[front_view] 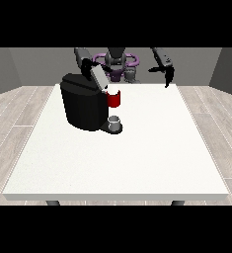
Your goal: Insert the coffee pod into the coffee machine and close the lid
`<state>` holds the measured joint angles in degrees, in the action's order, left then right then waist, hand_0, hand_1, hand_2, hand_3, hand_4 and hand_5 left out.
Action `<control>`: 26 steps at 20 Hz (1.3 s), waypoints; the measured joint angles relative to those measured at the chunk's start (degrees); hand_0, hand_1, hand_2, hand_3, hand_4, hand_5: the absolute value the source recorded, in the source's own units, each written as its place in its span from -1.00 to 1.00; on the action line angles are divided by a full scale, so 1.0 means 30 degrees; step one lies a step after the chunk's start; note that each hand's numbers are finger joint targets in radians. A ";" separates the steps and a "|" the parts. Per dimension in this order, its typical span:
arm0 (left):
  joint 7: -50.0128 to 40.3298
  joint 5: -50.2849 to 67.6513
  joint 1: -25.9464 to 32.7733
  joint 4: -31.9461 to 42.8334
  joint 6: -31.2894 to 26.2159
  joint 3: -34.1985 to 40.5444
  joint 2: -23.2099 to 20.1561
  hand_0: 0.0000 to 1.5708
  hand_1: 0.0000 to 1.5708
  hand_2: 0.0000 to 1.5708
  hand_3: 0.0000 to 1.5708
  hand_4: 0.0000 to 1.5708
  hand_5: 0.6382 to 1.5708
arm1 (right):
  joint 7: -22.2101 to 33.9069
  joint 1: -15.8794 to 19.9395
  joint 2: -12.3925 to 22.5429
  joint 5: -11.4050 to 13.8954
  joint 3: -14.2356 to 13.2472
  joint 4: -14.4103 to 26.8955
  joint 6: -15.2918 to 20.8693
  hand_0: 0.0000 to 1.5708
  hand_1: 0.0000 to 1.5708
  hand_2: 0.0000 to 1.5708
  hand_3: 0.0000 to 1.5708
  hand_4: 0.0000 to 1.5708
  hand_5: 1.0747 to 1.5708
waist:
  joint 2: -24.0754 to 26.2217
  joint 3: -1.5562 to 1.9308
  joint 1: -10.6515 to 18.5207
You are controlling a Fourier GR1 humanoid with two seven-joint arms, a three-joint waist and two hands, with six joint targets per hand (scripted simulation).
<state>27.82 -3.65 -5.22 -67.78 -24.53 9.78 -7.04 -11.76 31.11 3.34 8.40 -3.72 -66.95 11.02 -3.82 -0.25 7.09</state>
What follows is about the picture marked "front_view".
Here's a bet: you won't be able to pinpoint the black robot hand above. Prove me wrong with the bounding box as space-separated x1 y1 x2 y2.
148 64 176 89
80 57 114 82

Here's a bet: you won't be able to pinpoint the pale grey machine lid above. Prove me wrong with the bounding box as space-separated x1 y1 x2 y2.
90 64 110 91

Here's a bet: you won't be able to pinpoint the black coffee machine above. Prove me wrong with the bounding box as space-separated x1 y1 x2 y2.
59 72 123 134

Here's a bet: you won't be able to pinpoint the small grey coffee pod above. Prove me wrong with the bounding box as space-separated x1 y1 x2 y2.
123 68 137 83

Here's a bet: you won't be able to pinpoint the red pod holder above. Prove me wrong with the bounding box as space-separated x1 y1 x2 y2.
106 89 121 109

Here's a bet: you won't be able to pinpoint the grey robot trunk purple rings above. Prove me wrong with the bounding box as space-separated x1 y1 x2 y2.
92 47 141 83

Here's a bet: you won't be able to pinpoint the small grey cup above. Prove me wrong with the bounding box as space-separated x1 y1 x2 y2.
108 115 122 131

